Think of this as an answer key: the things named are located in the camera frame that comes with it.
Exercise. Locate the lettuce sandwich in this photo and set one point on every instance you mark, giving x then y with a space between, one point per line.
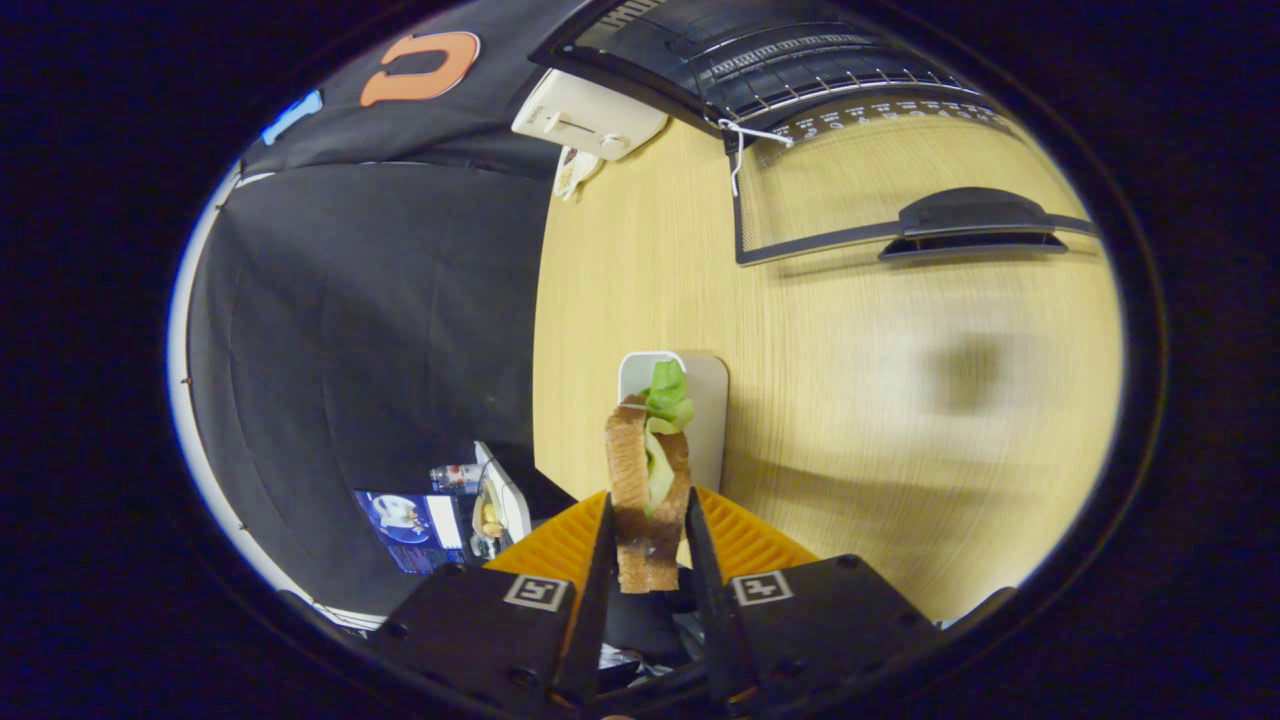
630 470

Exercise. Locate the white container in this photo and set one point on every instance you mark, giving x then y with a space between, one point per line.
510 505

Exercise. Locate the laptop screen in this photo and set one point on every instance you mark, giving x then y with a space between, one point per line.
410 530

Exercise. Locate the black backdrop cloth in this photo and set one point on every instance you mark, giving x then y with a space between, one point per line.
380 320

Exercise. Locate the black toaster oven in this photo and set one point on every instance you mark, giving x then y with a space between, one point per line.
930 215

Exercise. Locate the white pop-up toaster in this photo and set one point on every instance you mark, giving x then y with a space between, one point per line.
585 115

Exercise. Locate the white plate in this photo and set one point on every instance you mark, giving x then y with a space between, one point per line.
705 420

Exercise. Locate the red label plastic bottle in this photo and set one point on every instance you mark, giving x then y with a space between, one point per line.
458 478

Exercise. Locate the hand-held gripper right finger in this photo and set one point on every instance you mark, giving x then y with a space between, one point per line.
712 610

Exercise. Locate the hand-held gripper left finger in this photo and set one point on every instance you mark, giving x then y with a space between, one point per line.
590 610

